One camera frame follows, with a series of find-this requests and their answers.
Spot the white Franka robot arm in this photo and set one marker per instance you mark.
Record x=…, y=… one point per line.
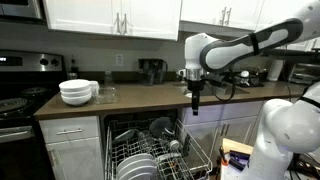
x=233, y=50

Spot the small white cup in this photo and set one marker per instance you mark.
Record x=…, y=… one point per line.
x=174, y=144

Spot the white dinner plate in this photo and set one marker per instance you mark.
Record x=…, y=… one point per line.
x=140, y=172
x=136, y=165
x=133, y=159

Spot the clear drinking glass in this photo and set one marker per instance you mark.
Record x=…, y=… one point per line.
x=146, y=136

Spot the black dish drying rack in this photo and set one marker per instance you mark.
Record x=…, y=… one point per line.
x=248, y=80

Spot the black steel stove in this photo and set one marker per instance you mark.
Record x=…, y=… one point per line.
x=20, y=110

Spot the dishwasher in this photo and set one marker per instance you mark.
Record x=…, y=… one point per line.
x=140, y=116

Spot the white bowl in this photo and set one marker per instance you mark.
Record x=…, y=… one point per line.
x=76, y=100
x=76, y=94
x=74, y=84

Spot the white cabinet drawer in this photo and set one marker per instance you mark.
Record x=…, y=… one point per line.
x=70, y=125

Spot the wide white drawer front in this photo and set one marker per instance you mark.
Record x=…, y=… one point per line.
x=230, y=111

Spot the white lower cabinet door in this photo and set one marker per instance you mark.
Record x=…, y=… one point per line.
x=78, y=160

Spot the white wall outlet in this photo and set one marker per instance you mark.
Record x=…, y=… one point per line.
x=119, y=60

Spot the tall clear glass jar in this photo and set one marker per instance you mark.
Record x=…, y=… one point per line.
x=109, y=81

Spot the steel toaster oven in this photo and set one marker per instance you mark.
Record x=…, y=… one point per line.
x=303, y=74

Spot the black orange clamp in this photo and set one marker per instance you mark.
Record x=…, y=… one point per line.
x=223, y=156

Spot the dark bottle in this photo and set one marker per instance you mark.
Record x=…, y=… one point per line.
x=74, y=68

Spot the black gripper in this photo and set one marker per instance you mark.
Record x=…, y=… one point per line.
x=195, y=86

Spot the white mug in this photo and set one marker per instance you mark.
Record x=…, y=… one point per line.
x=94, y=88

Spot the white upper cabinet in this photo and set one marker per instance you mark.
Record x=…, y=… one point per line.
x=83, y=15
x=203, y=11

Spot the purple black tool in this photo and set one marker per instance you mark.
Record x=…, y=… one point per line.
x=239, y=155

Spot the white paper towel roll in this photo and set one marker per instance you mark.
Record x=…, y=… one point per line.
x=275, y=70

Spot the steel microwave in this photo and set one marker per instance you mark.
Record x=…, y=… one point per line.
x=20, y=8

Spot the clear glass container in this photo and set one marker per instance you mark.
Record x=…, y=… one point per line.
x=106, y=97

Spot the wooden board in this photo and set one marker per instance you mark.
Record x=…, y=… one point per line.
x=235, y=146

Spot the round metal bowl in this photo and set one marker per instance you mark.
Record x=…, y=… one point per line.
x=160, y=126

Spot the white lower cabinet doors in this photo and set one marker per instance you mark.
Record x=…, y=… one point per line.
x=206, y=133

